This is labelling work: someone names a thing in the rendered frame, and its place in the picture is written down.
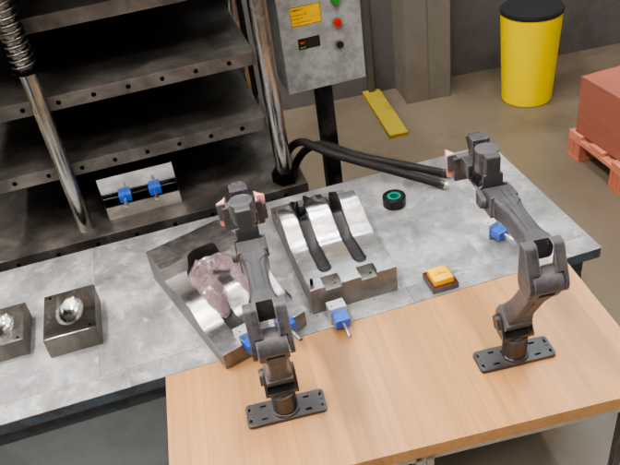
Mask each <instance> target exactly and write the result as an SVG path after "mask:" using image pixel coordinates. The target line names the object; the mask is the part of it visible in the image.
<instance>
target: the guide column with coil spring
mask: <svg viewBox="0 0 620 465"><path fill-rule="evenodd" d="M11 6H12V5H11V2H10V3H8V4H6V5H4V6H0V12H1V11H4V10H6V9H8V8H10V7H11ZM14 13H15V12H14V9H12V10H11V11H9V12H7V13H5V14H2V15H0V19H3V18H7V17H10V16H12V15H13V14H14ZM15 21H17V17H14V18H12V19H10V20H8V21H5V22H0V27H4V26H7V25H10V24H12V23H14V22H15ZM18 28H19V24H17V25H16V26H14V27H12V28H9V29H6V30H1V31H2V34H5V33H9V32H11V31H14V30H17V29H18ZM20 35H22V31H20V32H18V33H16V34H13V35H11V36H7V37H4V39H5V41H10V40H13V39H16V38H17V37H19V36H20ZM24 41H25V39H24V38H22V39H21V40H19V41H16V42H12V43H7V44H6V46H7V48H10V47H14V46H17V45H20V44H22V43H23V42H24ZM27 48H28V46H27V44H25V45H24V46H22V47H20V48H18V49H16V50H12V51H9V52H10V54H17V53H20V52H22V51H24V50H26V49H27ZM29 55H30V52H26V53H25V54H22V55H20V56H16V57H12V60H13V61H17V60H21V59H23V58H25V57H27V56H29ZM31 62H32V59H31V58H30V59H29V60H27V61H25V62H22V63H19V64H14V65H15V67H22V66H25V65H27V64H29V63H31ZM33 67H34V64H33V65H32V66H30V67H28V68H25V69H22V70H18V72H24V71H28V70H31V69H32V68H33ZM20 81H21V83H22V86H23V89H24V90H25V93H26V95H27V98H28V100H29V103H30V107H31V109H32V111H33V114H34V116H35V119H36V121H37V124H38V126H39V128H40V131H41V133H42V137H43V140H44V142H45V145H46V147H47V149H48V152H49V154H50V157H51V159H52V162H53V164H54V168H55V170H56V173H57V175H58V178H59V180H60V183H61V185H62V187H63V189H64V192H65V195H66V199H67V201H68V204H69V206H70V208H71V210H72V213H73V216H74V218H75V221H76V223H77V226H78V229H79V231H80V232H81V233H87V232H89V231H91V230H92V229H93V228H94V224H93V221H92V219H91V216H90V214H89V210H88V207H87V204H86V202H85V199H84V197H83V195H82V192H81V189H80V187H79V184H78V180H77V178H76V175H75V173H74V170H73V167H72V165H71V162H70V159H69V158H68V155H67V152H66V148H65V145H64V143H63V140H62V138H61V136H60V133H59V130H58V128H57V125H56V122H55V120H54V116H53V113H52V111H51V108H50V105H49V103H48V101H47V98H46V96H45V93H44V90H43V88H42V84H41V82H40V79H39V76H38V74H37V73H35V74H33V75H31V76H28V77H20Z"/></svg>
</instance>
